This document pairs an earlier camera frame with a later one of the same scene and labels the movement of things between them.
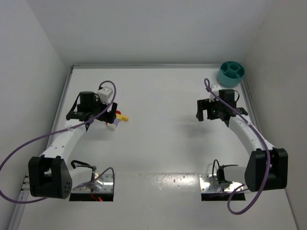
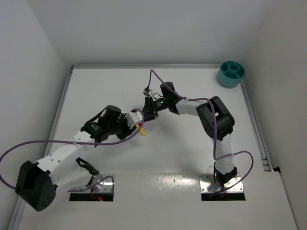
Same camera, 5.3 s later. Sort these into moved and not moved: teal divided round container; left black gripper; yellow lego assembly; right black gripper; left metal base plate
Moved: left black gripper; right black gripper; yellow lego assembly
Not moved: teal divided round container; left metal base plate
